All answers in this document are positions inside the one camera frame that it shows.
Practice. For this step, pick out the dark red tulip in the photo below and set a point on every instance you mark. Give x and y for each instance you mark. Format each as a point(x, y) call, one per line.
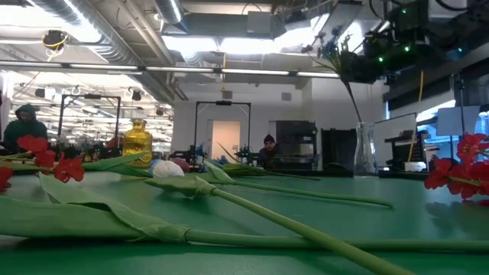
point(95, 221)
point(216, 172)

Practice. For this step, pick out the yellow glass vase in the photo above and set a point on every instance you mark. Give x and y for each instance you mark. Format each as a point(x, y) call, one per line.
point(137, 143)

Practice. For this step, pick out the black panel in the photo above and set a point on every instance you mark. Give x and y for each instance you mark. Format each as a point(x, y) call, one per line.
point(338, 149)

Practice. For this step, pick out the clear glass vase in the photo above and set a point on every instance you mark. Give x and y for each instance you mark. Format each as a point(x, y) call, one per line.
point(364, 153)

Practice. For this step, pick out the white monitor back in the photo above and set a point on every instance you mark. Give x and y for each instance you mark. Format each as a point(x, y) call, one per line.
point(458, 120)

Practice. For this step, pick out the black gantry frame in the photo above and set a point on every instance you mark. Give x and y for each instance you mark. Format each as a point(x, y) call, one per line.
point(223, 103)
point(91, 96)

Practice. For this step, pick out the white container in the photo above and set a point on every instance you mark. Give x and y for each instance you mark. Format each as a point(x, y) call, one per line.
point(415, 167)

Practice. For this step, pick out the red flower bunch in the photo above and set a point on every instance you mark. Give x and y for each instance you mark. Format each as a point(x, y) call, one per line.
point(68, 170)
point(460, 183)

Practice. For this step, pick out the black cabinet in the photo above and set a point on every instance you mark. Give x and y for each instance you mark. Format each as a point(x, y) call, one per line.
point(296, 131)

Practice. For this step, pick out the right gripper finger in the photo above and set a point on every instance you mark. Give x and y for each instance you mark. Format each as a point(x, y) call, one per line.
point(361, 66)

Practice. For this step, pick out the white board panel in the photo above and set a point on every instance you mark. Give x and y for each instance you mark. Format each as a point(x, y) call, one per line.
point(389, 137)

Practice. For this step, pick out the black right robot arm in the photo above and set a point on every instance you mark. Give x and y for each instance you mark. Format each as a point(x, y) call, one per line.
point(470, 23)

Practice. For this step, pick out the white tulip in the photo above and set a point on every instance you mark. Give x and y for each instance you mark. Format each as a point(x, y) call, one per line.
point(114, 162)
point(305, 229)

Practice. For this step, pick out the person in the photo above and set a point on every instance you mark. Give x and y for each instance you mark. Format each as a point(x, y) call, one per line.
point(24, 128)
point(268, 151)

